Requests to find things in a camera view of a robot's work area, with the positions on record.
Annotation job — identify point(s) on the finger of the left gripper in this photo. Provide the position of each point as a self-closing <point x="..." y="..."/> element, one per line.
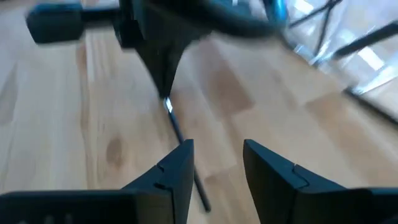
<point x="163" y="65"/>

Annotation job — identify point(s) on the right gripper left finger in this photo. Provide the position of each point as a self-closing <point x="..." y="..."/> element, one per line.
<point x="174" y="186"/>

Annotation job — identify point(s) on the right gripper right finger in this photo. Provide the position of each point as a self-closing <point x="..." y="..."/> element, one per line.
<point x="273" y="193"/>

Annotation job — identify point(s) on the thin black makeup brush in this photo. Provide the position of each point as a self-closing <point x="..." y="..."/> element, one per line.
<point x="321" y="31"/>
<point x="311" y="14"/>
<point x="175" y="124"/>

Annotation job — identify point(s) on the large Solve powder brush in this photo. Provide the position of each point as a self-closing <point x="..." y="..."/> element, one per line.
<point x="276" y="9"/>

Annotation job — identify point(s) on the clear acrylic brush organizer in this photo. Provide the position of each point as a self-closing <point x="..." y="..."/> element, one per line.
<point x="367" y="84"/>

